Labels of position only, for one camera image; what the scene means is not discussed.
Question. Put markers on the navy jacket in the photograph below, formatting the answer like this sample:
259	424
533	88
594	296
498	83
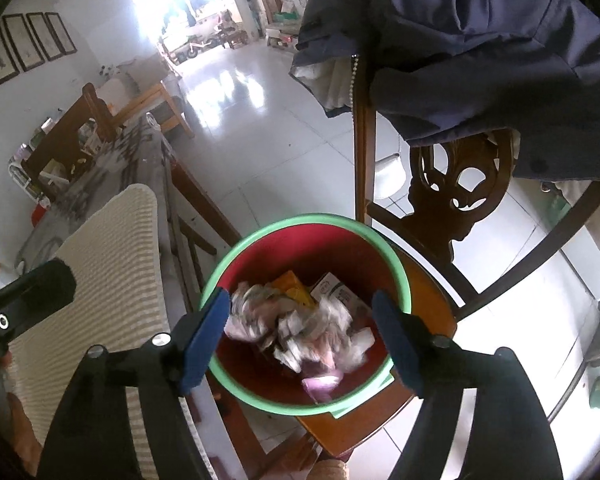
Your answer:
480	35

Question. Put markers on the black curved metal bar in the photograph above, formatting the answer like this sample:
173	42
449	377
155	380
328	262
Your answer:
587	360
545	250

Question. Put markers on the wooden bench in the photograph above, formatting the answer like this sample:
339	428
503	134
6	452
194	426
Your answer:
55	145

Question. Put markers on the beige checked table cloth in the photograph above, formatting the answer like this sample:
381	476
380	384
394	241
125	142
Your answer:
105	285

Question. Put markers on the carved wooden chair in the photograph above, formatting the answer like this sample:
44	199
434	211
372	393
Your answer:
365	160

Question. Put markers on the beige sofa cushion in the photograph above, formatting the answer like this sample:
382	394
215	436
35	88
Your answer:
140	80

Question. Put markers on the yellow cardboard box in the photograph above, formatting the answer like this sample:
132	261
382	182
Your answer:
292	287

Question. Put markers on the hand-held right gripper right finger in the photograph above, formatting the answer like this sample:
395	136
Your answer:
397	340

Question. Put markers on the red plastic bag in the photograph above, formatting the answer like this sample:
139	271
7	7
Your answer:
40	212

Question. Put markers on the red basin with green rim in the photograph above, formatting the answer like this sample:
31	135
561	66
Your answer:
290	245

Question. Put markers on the grey patterned table cover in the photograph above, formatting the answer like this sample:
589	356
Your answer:
125	160

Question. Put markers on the white printed carton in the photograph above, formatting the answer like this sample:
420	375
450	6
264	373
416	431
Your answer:
340	292

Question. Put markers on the pink snack wrapper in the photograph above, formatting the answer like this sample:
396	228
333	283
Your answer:
320	387

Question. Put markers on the white pink printed plastic bag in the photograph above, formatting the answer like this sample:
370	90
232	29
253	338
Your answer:
290	330

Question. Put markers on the white scooter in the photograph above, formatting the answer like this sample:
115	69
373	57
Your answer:
195	47

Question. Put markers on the person's left forearm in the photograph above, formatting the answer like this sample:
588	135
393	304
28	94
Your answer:
22	425

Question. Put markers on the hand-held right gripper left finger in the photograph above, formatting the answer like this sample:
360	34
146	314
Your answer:
207	340

